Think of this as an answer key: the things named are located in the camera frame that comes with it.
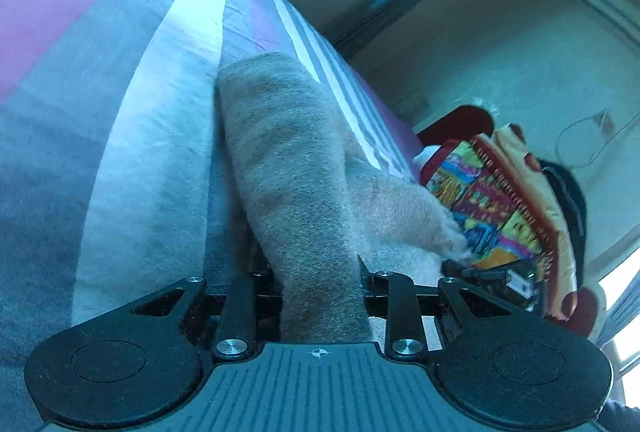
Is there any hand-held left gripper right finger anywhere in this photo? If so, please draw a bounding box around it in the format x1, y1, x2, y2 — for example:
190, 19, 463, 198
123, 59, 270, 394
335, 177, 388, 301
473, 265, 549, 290
357, 254, 507, 361

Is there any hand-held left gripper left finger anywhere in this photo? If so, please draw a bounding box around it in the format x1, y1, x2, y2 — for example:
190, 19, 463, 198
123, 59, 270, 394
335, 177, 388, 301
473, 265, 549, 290
125, 268, 275, 361

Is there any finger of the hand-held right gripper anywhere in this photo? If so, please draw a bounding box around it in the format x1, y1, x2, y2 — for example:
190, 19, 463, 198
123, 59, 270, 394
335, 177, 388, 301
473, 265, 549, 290
442, 258, 507, 284

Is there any colourful printed blanket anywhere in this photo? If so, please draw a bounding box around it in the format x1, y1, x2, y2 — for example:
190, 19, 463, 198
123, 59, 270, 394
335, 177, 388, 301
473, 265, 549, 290
414, 104, 608, 343

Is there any black bag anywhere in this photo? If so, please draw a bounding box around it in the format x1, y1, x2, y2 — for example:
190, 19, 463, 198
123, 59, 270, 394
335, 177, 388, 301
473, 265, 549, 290
542, 164, 588, 273

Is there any bright side window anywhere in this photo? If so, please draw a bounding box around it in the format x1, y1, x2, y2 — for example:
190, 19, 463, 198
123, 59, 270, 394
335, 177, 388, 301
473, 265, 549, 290
597, 257, 640, 405

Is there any white pillow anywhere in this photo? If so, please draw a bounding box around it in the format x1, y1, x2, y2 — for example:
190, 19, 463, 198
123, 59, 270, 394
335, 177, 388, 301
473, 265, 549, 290
412, 147, 442, 170

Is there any pink and grey striped bed sheet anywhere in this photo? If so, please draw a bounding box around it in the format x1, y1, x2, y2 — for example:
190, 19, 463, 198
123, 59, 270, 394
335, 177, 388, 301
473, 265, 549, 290
0, 0, 426, 428

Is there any white air conditioner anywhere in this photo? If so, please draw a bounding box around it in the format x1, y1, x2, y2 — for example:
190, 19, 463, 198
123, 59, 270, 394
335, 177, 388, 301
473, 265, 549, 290
575, 0, 640, 35

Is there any wall cable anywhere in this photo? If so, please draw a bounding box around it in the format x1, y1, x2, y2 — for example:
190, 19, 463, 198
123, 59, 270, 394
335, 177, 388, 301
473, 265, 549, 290
555, 107, 640, 170

